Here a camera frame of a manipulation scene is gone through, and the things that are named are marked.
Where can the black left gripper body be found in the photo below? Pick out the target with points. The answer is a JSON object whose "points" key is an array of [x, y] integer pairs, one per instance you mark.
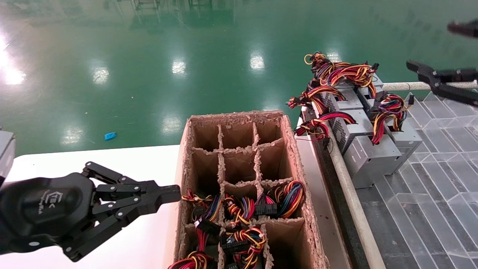
{"points": [[37, 209]]}

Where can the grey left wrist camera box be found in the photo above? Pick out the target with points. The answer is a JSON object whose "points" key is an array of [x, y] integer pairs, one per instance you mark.
{"points": [[5, 153]]}

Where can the cardboard divider box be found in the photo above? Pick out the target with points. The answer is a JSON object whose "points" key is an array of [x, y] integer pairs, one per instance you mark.
{"points": [[239, 164]]}

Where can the blue scrap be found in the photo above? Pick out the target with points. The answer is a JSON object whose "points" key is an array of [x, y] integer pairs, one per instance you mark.
{"points": [[110, 136]]}

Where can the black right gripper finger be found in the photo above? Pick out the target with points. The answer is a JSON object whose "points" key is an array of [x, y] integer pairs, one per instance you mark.
{"points": [[466, 29], [448, 74]]}

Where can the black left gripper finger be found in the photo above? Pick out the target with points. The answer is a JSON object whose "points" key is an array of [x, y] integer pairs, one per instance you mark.
{"points": [[127, 186], [142, 205]]}

